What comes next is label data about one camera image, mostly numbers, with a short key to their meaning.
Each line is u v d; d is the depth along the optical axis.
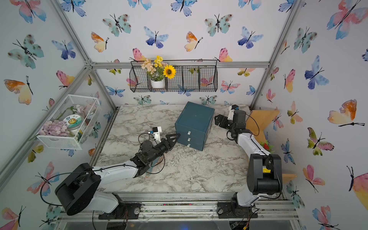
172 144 0.70
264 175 0.45
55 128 0.60
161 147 0.71
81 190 0.43
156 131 0.74
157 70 0.85
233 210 0.67
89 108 0.79
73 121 0.66
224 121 0.81
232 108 0.82
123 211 0.71
